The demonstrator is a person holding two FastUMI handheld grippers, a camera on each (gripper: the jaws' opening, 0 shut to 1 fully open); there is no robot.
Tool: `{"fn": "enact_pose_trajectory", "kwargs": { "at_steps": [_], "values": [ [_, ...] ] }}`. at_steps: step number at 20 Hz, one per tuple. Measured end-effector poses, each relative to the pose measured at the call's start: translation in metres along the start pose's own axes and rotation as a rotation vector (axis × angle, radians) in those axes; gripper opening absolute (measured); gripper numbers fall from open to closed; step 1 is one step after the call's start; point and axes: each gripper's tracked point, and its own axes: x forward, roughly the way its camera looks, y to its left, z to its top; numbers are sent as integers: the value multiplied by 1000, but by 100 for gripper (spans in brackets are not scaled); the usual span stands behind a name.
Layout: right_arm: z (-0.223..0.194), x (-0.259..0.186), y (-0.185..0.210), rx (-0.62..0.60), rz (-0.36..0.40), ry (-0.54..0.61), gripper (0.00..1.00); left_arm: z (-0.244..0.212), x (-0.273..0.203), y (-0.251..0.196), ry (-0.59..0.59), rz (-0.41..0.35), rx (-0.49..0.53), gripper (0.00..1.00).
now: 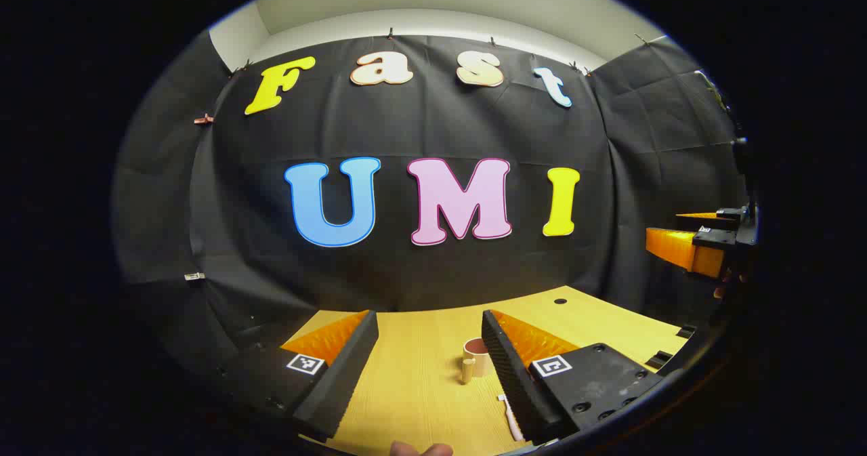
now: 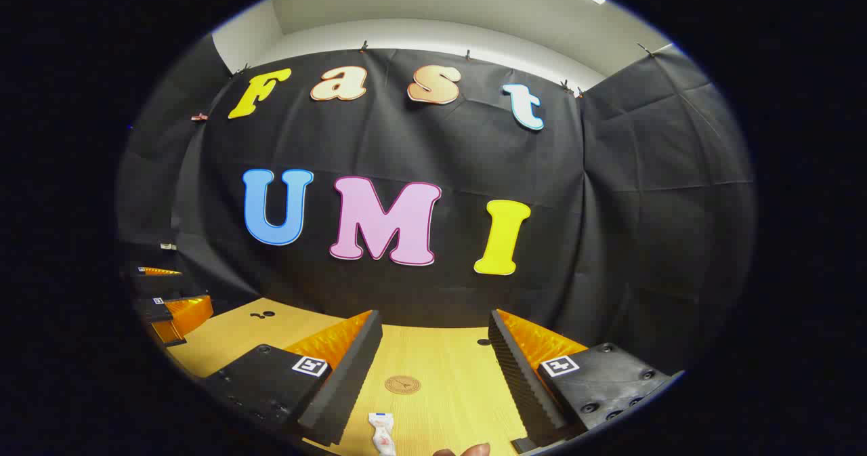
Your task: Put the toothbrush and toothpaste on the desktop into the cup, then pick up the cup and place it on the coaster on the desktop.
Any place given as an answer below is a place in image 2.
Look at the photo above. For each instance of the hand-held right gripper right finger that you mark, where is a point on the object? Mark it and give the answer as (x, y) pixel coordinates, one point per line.
(518, 381)

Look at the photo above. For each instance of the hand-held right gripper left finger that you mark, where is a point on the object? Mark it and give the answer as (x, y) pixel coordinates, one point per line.
(342, 381)

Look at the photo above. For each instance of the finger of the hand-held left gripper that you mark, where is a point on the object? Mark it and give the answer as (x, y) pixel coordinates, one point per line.
(189, 312)
(159, 285)

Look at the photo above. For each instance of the round brown coaster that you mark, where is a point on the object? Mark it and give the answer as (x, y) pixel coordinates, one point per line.
(402, 385)

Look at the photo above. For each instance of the white toothpaste tube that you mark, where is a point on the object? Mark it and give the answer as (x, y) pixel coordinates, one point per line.
(383, 436)

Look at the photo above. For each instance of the wooden desktop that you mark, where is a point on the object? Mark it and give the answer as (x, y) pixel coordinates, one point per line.
(440, 354)

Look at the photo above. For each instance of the black backdrop cloth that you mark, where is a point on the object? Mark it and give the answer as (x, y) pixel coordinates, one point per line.
(609, 205)

